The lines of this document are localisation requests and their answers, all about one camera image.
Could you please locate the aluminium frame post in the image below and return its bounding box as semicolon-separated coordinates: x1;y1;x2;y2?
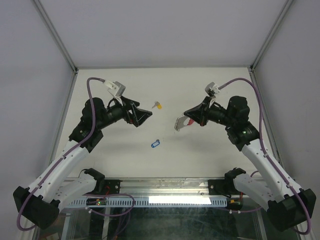
251;0;294;68
32;0;79;74

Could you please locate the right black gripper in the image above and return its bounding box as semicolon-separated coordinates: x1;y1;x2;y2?
183;96;235;128

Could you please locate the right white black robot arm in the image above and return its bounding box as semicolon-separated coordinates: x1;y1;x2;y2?
183;96;316;235

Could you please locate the white slotted cable duct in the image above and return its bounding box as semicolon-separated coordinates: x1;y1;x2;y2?
68;196;227;208

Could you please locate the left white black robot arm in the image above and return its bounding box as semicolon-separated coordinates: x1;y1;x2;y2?
13;96;153;230

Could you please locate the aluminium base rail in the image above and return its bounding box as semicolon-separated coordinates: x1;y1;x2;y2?
59;176;253;198

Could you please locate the red handled keyring holder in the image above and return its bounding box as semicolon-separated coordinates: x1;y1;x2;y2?
174;116;195;132

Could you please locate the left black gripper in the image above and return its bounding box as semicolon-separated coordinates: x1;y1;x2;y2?
96;95;152;130

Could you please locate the yellow tag silver key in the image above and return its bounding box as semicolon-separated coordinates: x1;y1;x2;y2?
152;101;162;110

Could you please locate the left aluminium frame post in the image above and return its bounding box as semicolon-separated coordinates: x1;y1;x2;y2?
32;0;79;74

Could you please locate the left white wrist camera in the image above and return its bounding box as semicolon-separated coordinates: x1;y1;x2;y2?
104;80;126;105

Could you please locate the right aluminium frame post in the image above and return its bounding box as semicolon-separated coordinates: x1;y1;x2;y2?
251;0;294;68

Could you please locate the blue tag key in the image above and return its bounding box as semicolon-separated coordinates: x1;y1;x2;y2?
150;139;161;148

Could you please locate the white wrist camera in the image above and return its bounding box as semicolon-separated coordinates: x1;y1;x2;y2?
104;80;126;105
204;82;220;99

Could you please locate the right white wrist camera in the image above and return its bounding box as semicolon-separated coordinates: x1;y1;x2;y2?
204;82;220;99

